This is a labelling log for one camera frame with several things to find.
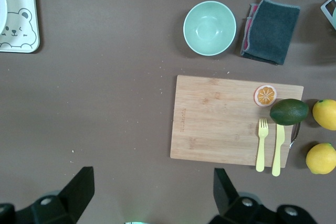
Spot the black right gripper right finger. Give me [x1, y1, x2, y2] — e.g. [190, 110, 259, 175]
[209, 167, 317, 224]

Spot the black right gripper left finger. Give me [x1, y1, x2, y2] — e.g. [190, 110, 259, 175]
[0, 166, 95, 224]

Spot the white round plate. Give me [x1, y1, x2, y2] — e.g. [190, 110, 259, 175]
[0, 0, 7, 36]

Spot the yellow plastic fork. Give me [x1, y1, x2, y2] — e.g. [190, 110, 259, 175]
[256, 118, 269, 173]

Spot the yellow plastic knife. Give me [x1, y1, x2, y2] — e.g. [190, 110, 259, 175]
[271, 123, 286, 177]

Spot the wooden cutting board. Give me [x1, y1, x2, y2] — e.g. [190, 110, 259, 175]
[170, 74, 305, 168]

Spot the yellow lemon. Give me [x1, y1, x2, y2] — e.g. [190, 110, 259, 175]
[305, 143, 336, 175]
[312, 99, 336, 131]

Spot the dark green avocado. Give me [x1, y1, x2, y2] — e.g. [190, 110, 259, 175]
[269, 98, 310, 126]

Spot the orange slice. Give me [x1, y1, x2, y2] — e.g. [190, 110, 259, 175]
[253, 84, 278, 108]

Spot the light green bowl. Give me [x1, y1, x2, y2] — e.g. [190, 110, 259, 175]
[183, 1, 237, 57]

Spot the grey folded cloth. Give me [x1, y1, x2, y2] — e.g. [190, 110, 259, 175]
[240, 0, 301, 66]

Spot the white wire rack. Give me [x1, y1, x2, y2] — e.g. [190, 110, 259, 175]
[320, 0, 336, 33]

